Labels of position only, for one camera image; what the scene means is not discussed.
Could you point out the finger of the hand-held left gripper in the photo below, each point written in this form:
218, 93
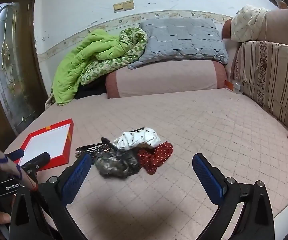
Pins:
37, 158
15, 153

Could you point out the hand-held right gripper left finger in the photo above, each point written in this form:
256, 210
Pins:
75, 180

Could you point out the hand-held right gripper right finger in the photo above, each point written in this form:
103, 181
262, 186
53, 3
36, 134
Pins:
207, 180

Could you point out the red tray with white inside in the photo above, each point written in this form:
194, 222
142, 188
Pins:
46, 140

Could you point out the dark beaded hair clip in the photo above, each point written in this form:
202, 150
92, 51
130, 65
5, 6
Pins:
86, 150

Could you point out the grey black mottled scrunchie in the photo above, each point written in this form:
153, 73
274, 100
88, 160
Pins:
116, 165

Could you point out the black hair clip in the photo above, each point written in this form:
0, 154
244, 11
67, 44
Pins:
106, 141

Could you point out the red dotted scrunchie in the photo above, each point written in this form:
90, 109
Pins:
156, 158

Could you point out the white dotted scrunchie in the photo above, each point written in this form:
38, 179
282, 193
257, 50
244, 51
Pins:
139, 137

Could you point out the brown patterned cloth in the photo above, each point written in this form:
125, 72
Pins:
49, 101

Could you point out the pink quilted bed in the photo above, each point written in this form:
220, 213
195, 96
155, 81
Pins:
183, 120

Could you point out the dark cloth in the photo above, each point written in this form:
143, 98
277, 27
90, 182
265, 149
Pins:
91, 91

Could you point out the orange packet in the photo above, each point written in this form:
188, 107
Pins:
229, 85

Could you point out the clear plastic bottle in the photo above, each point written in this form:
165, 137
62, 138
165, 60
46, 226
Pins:
238, 87

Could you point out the wooden door with glass pane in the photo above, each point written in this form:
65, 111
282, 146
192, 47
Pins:
9, 55

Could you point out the pink bolster pillow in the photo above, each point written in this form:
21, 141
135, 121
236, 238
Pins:
164, 77

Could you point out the green quilt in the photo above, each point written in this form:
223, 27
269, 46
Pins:
84, 55

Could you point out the striped floral cushion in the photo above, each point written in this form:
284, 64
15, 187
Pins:
271, 75

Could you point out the grey quilted pillow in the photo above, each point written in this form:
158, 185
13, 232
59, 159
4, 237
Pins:
181, 40

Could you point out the cream printed cloth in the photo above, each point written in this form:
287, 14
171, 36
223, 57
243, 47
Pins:
246, 22

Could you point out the pink padded headboard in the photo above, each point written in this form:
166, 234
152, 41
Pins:
283, 25

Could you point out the beige wall switch plate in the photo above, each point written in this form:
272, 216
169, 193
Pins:
118, 6

